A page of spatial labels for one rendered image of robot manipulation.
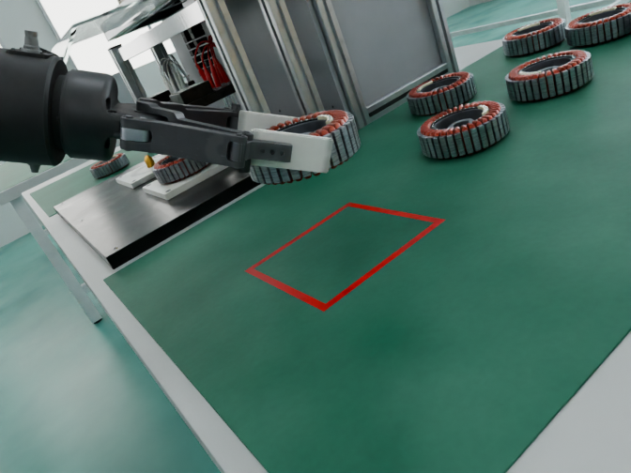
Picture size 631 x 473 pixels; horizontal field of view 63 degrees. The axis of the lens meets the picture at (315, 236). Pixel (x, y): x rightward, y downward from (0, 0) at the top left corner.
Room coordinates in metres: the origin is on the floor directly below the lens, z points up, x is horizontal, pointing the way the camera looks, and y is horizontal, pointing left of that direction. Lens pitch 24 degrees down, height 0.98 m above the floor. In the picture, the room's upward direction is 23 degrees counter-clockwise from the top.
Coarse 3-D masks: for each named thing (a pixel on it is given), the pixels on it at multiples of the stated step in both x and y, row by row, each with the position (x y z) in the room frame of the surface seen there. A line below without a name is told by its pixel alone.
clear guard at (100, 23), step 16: (144, 0) 0.81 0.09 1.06; (160, 0) 0.87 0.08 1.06; (176, 0) 0.98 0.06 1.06; (96, 16) 0.78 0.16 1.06; (112, 16) 0.82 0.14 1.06; (128, 16) 0.91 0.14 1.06; (144, 16) 1.03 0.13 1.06; (80, 32) 0.85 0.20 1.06; (96, 32) 0.95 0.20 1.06; (64, 48) 0.78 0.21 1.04
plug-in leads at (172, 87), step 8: (168, 56) 1.29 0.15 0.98; (160, 64) 1.29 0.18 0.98; (176, 64) 1.26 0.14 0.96; (160, 72) 1.29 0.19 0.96; (168, 72) 1.25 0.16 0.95; (184, 72) 1.29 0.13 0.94; (176, 80) 1.29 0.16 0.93; (192, 80) 1.30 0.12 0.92; (168, 88) 1.26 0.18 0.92; (176, 88) 1.24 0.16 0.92
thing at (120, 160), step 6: (114, 156) 1.61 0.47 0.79; (120, 156) 1.57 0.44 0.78; (126, 156) 1.59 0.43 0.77; (102, 162) 1.61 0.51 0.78; (108, 162) 1.53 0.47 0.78; (114, 162) 1.54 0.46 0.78; (120, 162) 1.55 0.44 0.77; (126, 162) 1.57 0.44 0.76; (90, 168) 1.58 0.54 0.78; (96, 168) 1.53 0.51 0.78; (102, 168) 1.53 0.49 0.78; (108, 168) 1.53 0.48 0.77; (114, 168) 1.53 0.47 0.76; (120, 168) 1.55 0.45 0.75; (96, 174) 1.54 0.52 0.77; (102, 174) 1.53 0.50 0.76; (108, 174) 1.53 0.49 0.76
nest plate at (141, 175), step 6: (162, 156) 1.28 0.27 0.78; (138, 168) 1.25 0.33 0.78; (144, 168) 1.22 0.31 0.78; (150, 168) 1.19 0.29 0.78; (126, 174) 1.24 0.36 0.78; (132, 174) 1.21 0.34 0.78; (138, 174) 1.18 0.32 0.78; (144, 174) 1.15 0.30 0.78; (150, 174) 1.13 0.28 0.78; (120, 180) 1.19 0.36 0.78; (126, 180) 1.16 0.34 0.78; (132, 180) 1.13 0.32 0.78; (138, 180) 1.11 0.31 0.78; (144, 180) 1.12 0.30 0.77; (132, 186) 1.11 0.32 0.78
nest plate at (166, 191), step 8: (208, 168) 0.94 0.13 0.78; (216, 168) 0.94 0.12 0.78; (224, 168) 0.94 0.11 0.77; (192, 176) 0.93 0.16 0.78; (200, 176) 0.92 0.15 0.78; (208, 176) 0.93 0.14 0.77; (152, 184) 1.01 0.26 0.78; (160, 184) 0.98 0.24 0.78; (168, 184) 0.95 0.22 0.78; (176, 184) 0.93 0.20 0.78; (184, 184) 0.91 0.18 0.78; (192, 184) 0.91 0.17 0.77; (152, 192) 0.96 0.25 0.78; (160, 192) 0.91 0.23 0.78; (168, 192) 0.89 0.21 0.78; (176, 192) 0.90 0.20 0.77
